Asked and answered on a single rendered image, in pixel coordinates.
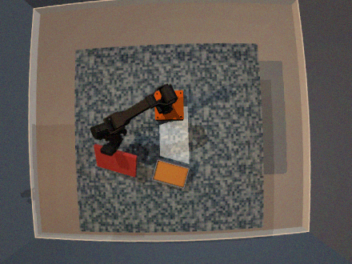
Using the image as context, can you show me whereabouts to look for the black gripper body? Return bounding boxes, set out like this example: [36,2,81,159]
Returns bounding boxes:
[100,129,127,156]

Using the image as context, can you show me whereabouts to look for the red panel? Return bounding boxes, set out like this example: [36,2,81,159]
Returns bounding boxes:
[94,144,137,177]

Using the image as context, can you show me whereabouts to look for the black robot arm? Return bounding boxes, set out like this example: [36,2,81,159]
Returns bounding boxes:
[90,84,178,142]

